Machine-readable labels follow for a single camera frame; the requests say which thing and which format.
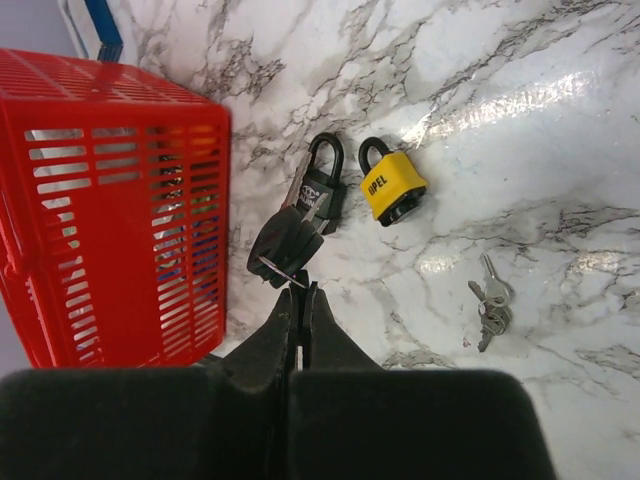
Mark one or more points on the red plastic basket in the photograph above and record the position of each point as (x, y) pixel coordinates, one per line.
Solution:
(114, 213)

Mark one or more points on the black-headed key bunch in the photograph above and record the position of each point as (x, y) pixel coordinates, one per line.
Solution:
(288, 240)

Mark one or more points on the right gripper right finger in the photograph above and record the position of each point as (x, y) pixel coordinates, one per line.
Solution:
(324, 344)

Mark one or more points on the silver key bunch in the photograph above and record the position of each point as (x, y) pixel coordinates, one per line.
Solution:
(494, 304)

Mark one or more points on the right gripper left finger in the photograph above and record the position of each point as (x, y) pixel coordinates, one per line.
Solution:
(265, 357)

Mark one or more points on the yellow padlock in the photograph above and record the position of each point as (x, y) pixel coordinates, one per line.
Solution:
(392, 186)

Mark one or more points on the black padlock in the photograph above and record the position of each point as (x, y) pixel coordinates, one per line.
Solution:
(316, 182)

